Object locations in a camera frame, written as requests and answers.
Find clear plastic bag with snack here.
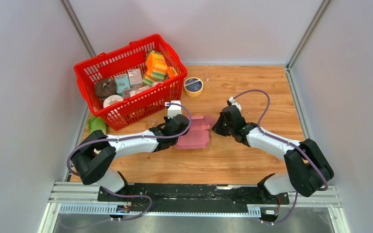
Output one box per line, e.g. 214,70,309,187
147,119,157,128

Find aluminium rail frame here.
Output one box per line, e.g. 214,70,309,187
48,182,341,218

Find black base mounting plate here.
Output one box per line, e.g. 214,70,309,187
97,183,289,214

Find pink paper box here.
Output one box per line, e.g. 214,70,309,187
174,116,215,150

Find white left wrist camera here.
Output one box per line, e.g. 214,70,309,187
165,100,182,119

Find white tape roll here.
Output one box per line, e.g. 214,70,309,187
103,95,124,108

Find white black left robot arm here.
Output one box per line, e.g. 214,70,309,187
67,114,190,201

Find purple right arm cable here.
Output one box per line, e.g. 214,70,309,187
231,89,329,225

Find green yellow sponge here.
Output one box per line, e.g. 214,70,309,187
142,72,156,86

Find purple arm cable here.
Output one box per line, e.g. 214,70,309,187
231,89,329,225
66,102,193,222

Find yellow masking tape roll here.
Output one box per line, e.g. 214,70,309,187
183,77,204,97

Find red plastic shopping basket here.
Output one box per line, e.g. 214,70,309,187
74,34,187,131

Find orange yellow sponge pack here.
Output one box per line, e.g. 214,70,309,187
146,50,168,81

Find napa cabbage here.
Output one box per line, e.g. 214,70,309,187
87,116,107,134

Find teal small box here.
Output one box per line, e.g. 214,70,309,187
114,73,131,95

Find grey pink small box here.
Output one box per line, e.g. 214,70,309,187
127,68,143,87

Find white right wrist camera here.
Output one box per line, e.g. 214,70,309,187
227,97,242,112

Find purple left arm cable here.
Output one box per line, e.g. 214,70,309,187
66,102,193,222

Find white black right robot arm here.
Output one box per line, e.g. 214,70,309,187
212,105,334,203

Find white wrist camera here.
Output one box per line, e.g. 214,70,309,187
165,100,182,119
227,97,242,112

